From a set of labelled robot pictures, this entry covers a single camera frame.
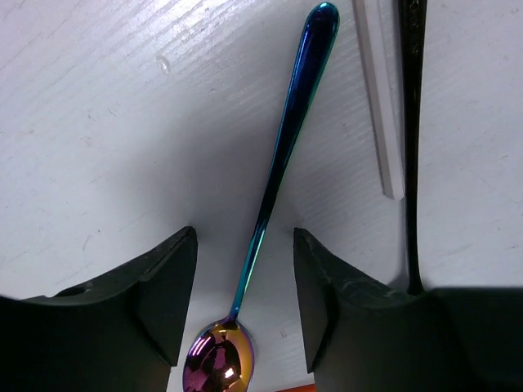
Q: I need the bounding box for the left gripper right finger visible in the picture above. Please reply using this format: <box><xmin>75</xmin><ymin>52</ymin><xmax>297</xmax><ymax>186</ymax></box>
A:
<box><xmin>293</xmin><ymin>227</ymin><xmax>418</xmax><ymax>373</ymax></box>

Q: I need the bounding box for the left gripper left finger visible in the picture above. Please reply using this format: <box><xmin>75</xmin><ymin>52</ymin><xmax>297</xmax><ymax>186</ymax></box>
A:
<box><xmin>24</xmin><ymin>226</ymin><xmax>198</xmax><ymax>367</ymax></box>

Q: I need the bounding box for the orange chopstick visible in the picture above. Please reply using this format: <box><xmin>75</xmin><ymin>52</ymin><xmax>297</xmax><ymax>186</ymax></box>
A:
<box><xmin>288</xmin><ymin>384</ymin><xmax>316</xmax><ymax>392</ymax></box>

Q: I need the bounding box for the iridescent blue purple spoon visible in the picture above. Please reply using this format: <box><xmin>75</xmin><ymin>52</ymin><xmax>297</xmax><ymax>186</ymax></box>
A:
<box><xmin>181</xmin><ymin>2</ymin><xmax>340</xmax><ymax>391</ymax></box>

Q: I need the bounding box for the white chopstick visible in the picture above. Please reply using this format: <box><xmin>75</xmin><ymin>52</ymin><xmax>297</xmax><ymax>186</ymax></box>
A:
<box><xmin>353</xmin><ymin>1</ymin><xmax>405</xmax><ymax>201</ymax></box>

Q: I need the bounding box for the black spoon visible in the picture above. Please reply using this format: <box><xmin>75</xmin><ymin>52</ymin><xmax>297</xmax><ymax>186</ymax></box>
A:
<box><xmin>397</xmin><ymin>0</ymin><xmax>427</xmax><ymax>296</ymax></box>

